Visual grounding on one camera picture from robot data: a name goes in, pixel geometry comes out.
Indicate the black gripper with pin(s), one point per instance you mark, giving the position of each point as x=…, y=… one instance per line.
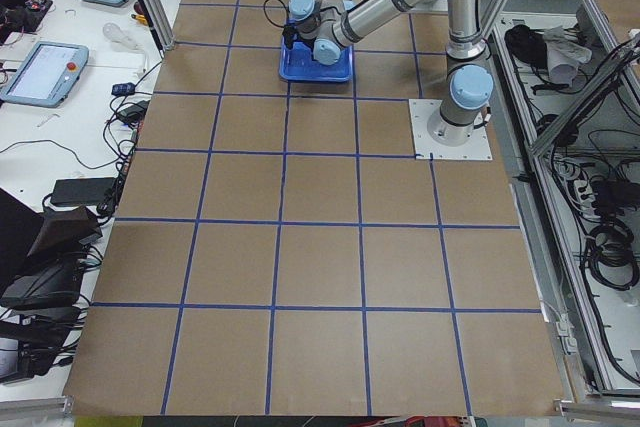
x=302, y=37

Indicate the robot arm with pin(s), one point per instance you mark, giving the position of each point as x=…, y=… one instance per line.
x=318, y=37

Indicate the blue plastic tray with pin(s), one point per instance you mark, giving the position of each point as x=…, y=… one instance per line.
x=298, y=65

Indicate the teach pendant near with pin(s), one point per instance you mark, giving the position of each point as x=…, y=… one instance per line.
x=48, y=74

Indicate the black power adapter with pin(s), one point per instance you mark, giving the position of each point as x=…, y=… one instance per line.
x=82, y=191

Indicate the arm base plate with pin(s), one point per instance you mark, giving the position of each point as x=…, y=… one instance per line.
x=434, y=139

